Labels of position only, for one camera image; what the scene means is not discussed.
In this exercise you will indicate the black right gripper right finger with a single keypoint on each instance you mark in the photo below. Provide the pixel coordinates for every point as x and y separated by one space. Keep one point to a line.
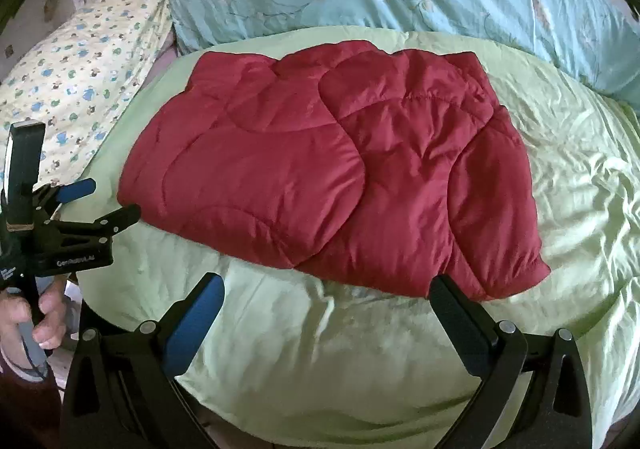
494 352

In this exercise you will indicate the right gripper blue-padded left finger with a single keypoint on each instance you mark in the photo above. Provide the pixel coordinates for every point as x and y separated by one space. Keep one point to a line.
182 330

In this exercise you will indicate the red quilted padded coat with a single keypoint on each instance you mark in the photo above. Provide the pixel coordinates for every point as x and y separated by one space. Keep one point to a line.
352 164

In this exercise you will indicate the red sleeved left forearm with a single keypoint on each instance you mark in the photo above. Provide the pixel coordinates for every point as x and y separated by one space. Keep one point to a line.
31 408

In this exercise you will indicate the yellow patterned pillow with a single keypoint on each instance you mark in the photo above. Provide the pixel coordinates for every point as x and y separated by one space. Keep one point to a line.
81 78

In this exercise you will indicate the pink bed sheet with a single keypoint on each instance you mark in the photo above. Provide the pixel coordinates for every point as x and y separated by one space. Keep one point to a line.
163 62

